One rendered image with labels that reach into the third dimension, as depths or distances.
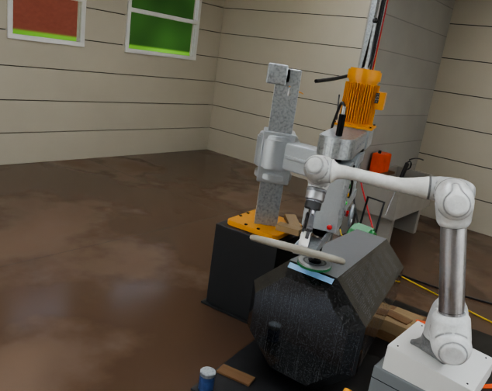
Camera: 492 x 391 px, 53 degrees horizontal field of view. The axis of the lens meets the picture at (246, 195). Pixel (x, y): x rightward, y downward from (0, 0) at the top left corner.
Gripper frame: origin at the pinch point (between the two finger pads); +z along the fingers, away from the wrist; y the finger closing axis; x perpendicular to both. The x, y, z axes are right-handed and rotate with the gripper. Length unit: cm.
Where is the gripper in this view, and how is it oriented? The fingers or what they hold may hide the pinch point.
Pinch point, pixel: (303, 244)
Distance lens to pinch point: 225.2
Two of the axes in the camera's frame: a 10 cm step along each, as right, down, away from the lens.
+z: -2.6, 9.6, -1.0
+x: -9.7, -2.5, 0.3
